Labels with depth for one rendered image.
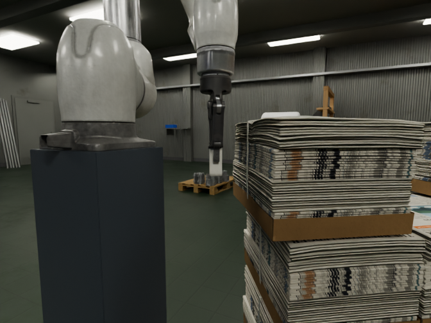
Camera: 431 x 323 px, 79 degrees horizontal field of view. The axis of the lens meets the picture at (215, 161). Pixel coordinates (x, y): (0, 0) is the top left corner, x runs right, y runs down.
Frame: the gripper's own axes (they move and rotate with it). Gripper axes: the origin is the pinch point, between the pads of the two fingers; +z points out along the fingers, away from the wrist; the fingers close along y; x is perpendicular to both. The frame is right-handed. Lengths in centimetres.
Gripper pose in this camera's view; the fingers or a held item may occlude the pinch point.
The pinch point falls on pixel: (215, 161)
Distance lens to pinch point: 64.7
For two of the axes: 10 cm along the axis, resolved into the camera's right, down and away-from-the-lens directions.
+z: 0.0, 9.9, 1.1
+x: -9.9, 0.1, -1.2
